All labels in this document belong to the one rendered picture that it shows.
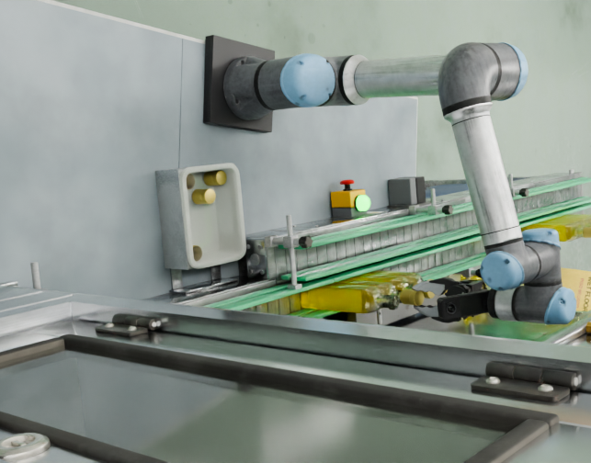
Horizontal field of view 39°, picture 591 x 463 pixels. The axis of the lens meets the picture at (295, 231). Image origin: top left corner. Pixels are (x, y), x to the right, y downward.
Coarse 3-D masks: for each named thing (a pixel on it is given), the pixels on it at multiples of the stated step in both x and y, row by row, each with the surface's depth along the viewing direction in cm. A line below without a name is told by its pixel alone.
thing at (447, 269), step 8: (472, 256) 259; (480, 256) 260; (448, 264) 249; (456, 264) 249; (464, 264) 246; (472, 264) 246; (480, 264) 249; (424, 272) 238; (432, 272) 239; (440, 272) 236; (448, 272) 235; (456, 272) 239; (296, 312) 198; (304, 312) 198; (312, 312) 198; (320, 312) 195; (328, 312) 196; (336, 312) 198
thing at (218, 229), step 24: (192, 168) 180; (216, 168) 186; (192, 192) 190; (216, 192) 194; (240, 192) 191; (192, 216) 190; (216, 216) 195; (240, 216) 191; (192, 240) 190; (216, 240) 195; (240, 240) 192; (192, 264) 181; (216, 264) 186
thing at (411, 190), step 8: (416, 176) 249; (392, 184) 248; (400, 184) 246; (408, 184) 244; (416, 184) 246; (424, 184) 249; (392, 192) 248; (400, 192) 247; (408, 192) 245; (416, 192) 247; (424, 192) 249; (392, 200) 249; (400, 200) 247; (408, 200) 245; (416, 200) 247; (424, 200) 249
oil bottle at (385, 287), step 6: (336, 282) 201; (342, 282) 200; (348, 282) 199; (354, 282) 199; (360, 282) 198; (366, 282) 197; (372, 282) 197; (378, 282) 196; (384, 282) 195; (384, 288) 192; (390, 288) 193; (384, 294) 192
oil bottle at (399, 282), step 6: (360, 276) 205; (366, 276) 205; (372, 276) 204; (378, 276) 203; (384, 276) 202; (390, 276) 202; (396, 276) 201; (402, 276) 200; (390, 282) 197; (396, 282) 196; (402, 282) 197; (408, 282) 198; (396, 288) 196; (402, 288) 196
